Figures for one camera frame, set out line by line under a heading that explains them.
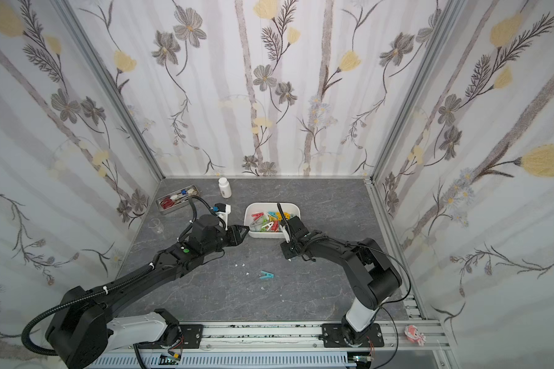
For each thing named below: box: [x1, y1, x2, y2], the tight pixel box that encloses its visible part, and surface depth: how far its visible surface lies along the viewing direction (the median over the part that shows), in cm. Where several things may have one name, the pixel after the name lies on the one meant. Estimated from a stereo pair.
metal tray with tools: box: [155, 184, 201, 216], surface depth 113 cm
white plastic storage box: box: [243, 202, 301, 240], surface depth 103 cm
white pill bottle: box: [218, 176, 233, 199], surface depth 109 cm
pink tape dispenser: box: [403, 324, 427, 346], surface depth 73 cm
